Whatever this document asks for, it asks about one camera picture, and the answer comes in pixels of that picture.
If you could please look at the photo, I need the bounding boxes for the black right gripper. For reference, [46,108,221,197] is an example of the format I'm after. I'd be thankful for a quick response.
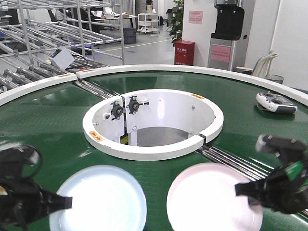
[234,134,308,214]

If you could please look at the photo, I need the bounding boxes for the white shelf cart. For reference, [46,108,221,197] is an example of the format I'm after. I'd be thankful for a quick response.
[137,13,160,34]

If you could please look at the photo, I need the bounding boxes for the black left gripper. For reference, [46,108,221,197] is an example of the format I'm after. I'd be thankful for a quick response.
[0,144,73,231]

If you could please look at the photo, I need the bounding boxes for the metal roller rack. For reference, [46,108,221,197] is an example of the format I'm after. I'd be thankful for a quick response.
[0,0,124,92]

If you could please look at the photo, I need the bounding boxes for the white outer conveyor rim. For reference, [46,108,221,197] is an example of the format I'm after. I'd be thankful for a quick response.
[0,64,308,106]

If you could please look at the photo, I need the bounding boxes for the light blue plate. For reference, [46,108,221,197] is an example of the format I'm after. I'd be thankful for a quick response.
[50,165,147,231]

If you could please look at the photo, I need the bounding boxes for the white grey remote controller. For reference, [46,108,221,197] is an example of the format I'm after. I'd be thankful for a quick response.
[256,92,298,114]

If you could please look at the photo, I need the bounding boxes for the steel conveyor rollers left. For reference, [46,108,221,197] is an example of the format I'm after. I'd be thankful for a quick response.
[74,80,115,99]

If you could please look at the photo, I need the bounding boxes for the white inner conveyor ring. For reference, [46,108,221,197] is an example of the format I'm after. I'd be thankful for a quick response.
[82,89,224,162]

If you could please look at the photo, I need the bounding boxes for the grey control box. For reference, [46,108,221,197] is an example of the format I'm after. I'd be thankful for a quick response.
[49,48,75,70]

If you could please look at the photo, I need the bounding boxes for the green potted plant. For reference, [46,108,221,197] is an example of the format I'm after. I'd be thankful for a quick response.
[169,0,184,46]

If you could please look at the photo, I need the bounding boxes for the steel conveyor rollers right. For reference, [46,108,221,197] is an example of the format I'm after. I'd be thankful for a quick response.
[197,145,308,214]

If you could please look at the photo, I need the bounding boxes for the red fire extinguisher box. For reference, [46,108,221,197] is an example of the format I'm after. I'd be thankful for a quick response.
[174,40,195,65]

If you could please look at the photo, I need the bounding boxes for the grey mesh waste bin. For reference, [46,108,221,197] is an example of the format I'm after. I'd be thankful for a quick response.
[268,75,284,84]

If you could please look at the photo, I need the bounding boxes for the white plastic chair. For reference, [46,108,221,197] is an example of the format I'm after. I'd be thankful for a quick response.
[236,51,280,79]

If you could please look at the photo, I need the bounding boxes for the pink plate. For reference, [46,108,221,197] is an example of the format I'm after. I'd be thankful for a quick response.
[167,163,263,231]

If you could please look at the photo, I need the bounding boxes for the black silver water dispenser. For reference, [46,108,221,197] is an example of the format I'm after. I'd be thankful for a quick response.
[208,0,244,71]

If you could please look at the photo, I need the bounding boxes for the pink wall notice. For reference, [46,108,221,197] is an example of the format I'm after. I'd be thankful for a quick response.
[188,10,203,24]

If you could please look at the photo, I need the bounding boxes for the dark plastic crate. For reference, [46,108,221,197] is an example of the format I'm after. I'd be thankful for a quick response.
[123,27,136,44]

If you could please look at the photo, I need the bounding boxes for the steel conveyor rollers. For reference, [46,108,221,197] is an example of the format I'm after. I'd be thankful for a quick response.
[74,80,115,99]
[197,145,308,214]

